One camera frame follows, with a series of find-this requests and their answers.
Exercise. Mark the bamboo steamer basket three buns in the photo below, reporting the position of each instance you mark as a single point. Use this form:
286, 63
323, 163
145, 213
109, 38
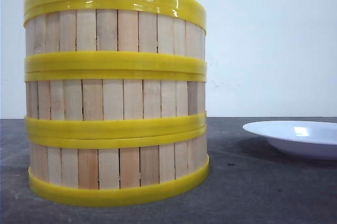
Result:
122, 177

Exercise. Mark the white plate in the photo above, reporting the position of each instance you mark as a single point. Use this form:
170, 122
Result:
308, 139

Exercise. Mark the bamboo steamer basket one bun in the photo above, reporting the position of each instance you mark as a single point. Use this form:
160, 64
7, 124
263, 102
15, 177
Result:
80, 39

